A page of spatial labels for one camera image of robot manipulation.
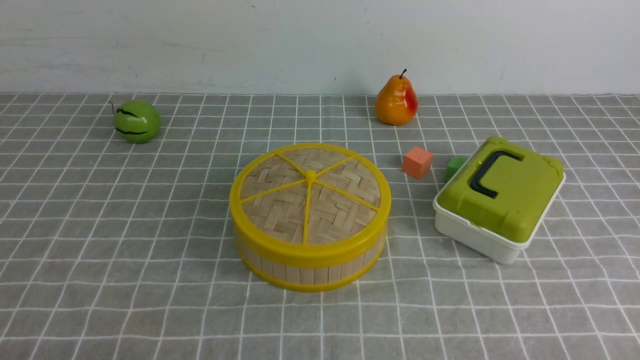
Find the yellow woven steamer lid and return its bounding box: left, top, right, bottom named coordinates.
left=229, top=143, right=392, bottom=268

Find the yellow bamboo steamer basket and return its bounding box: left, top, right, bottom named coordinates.
left=234, top=231, right=387, bottom=293

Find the orange cube block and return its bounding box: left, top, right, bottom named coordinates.
left=401, top=146, right=434, bottom=180

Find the orange toy pear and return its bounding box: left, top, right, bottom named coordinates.
left=374, top=68, right=419, bottom=126

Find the green cube block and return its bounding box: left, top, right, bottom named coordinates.
left=443, top=155, right=467, bottom=183

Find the green and white lunch box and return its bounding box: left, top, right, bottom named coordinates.
left=433, top=136, right=566, bottom=265

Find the green toy watermelon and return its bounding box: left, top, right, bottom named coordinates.
left=109, top=99, right=162, bottom=144

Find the grey checked tablecloth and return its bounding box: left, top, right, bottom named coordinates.
left=0, top=93, right=640, bottom=360

